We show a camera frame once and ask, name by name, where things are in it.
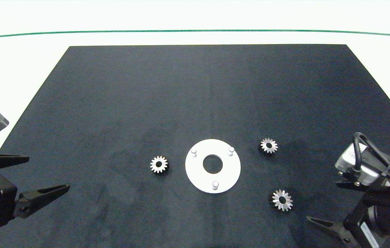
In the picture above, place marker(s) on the small steel planetary gear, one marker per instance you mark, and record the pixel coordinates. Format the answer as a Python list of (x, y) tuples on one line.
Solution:
[(277, 199), (265, 144), (154, 164)]

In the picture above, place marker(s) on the round white plate with pins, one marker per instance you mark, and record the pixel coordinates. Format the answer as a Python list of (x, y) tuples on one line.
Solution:
[(229, 172)]

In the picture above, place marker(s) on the dark table mat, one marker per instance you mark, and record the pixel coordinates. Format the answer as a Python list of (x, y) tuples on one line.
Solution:
[(195, 86)]

